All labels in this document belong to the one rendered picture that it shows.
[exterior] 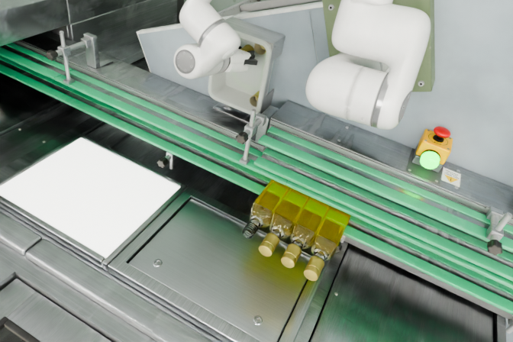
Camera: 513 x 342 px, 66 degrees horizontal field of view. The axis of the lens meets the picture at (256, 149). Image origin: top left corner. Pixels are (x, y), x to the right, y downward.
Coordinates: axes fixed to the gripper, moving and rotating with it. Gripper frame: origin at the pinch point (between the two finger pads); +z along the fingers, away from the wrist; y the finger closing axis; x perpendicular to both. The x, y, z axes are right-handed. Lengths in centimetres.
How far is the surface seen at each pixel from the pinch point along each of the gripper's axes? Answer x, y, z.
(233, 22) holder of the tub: 7.3, -5.0, 0.4
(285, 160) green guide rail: -22.8, 21.3, -4.5
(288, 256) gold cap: -34, 34, -28
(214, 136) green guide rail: -24.4, -1.2, -4.3
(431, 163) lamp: -10, 55, -2
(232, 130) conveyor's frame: -21.8, 2.8, -1.4
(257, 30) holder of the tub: 7.1, 2.4, 0.3
